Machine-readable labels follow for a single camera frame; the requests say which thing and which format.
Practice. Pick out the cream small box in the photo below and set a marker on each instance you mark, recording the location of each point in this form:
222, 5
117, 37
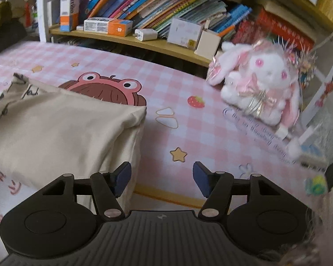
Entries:
208, 44

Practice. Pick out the white square box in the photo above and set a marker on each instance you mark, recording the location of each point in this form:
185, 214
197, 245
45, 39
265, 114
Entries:
184, 33

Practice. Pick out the wooden shelf board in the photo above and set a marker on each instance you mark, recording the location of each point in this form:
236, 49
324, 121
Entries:
159, 45

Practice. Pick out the white shelf post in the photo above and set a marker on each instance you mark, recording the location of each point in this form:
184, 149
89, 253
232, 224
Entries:
44, 12

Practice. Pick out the pink checkered bed sheet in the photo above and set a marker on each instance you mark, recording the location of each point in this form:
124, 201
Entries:
186, 121

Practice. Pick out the pink white plush bunny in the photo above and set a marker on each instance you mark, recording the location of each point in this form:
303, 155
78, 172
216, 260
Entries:
260, 80

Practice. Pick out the row of colourful books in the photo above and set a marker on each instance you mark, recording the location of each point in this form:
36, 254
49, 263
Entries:
228, 20

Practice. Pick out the dark olive garment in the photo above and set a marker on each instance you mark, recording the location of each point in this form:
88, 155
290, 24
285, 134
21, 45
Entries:
11, 29

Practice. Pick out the flat white orange box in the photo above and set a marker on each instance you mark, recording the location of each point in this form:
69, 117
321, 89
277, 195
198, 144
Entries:
109, 26

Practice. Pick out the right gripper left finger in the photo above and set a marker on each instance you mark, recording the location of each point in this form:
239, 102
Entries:
106, 188

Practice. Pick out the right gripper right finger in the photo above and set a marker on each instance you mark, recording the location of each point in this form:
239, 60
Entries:
216, 188

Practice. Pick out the beige canvas storage bag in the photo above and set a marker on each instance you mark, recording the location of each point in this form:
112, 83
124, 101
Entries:
47, 131

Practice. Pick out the tall white orange blue box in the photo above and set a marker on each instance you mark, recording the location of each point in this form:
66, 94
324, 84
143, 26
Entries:
69, 15

